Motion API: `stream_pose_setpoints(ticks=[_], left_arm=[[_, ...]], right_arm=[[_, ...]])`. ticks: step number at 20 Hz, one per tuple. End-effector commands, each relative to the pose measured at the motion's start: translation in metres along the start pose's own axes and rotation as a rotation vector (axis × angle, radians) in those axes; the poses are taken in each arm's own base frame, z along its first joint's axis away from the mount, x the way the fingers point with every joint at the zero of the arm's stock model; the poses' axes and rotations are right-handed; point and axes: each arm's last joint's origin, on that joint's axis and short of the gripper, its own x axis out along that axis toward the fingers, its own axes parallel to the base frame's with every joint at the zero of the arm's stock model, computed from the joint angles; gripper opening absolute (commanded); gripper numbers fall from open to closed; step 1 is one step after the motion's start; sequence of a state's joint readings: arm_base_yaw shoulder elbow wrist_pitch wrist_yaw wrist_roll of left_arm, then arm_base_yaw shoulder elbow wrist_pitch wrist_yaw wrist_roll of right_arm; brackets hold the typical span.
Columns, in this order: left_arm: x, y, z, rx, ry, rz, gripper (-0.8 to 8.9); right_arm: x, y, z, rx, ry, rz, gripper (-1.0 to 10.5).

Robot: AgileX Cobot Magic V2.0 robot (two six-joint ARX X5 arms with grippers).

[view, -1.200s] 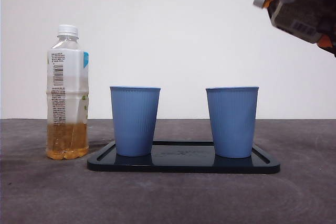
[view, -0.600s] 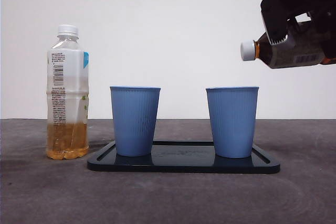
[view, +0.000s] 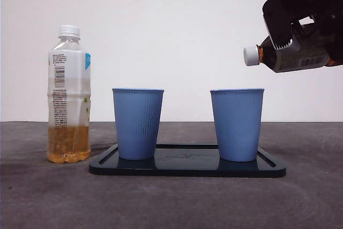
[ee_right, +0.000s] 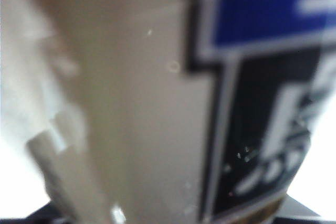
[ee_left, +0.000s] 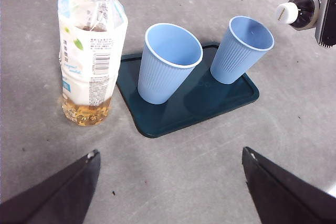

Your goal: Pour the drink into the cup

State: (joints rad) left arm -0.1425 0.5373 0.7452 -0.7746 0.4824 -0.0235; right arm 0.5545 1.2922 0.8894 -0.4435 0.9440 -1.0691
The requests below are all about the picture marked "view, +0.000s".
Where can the dark blue tray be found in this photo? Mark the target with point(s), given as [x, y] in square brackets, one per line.
[187, 163]

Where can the blue ribbed cup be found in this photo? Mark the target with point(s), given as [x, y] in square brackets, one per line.
[136, 124]
[237, 124]

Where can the dark tea plastic bottle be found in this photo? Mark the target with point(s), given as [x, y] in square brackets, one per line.
[305, 54]

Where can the yellow tea plastic bottle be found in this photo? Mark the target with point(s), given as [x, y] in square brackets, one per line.
[69, 84]

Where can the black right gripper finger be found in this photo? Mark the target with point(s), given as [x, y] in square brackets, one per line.
[278, 20]

